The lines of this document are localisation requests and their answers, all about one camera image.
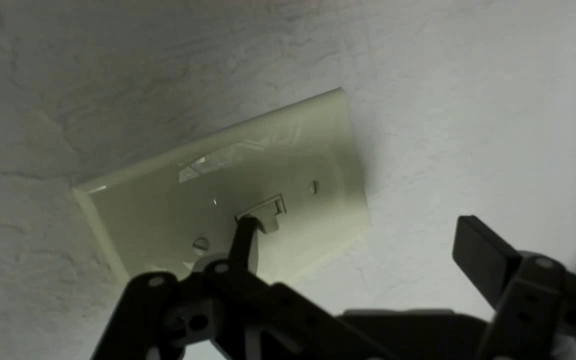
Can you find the cream wall light switch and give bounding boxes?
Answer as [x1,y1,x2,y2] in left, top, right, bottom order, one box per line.
[75,90,369,281]

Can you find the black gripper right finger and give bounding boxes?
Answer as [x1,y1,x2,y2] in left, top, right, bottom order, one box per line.
[453,216,576,360]

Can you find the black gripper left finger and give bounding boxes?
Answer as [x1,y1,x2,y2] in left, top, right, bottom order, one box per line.
[92,216,396,360]

